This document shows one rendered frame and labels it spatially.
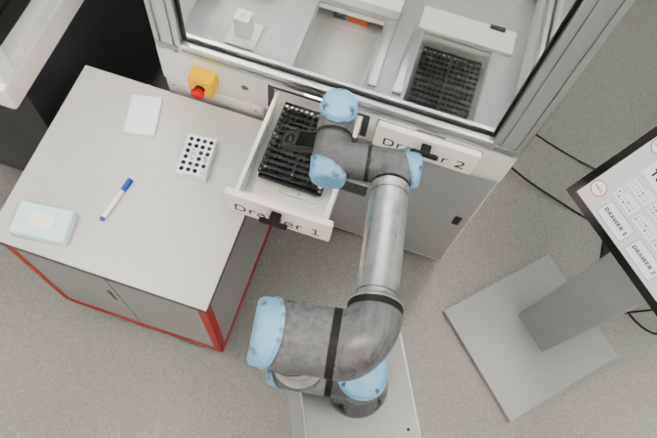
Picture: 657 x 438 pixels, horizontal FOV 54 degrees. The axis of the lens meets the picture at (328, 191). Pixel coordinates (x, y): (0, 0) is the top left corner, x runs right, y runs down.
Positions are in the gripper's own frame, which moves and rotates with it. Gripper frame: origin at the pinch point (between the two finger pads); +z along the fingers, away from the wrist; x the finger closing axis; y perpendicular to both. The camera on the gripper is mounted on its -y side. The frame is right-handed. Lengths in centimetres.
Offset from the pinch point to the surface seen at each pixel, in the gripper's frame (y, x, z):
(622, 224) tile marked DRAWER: 74, 10, -4
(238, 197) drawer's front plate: -17.8, -10.9, 5.3
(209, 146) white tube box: -33.5, 6.1, 17.9
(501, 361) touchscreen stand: 79, -6, 94
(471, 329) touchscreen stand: 66, 2, 94
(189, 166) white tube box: -36.3, -1.8, 17.9
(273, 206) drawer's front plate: -8.5, -10.5, 4.6
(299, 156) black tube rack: -7.2, 6.4, 7.5
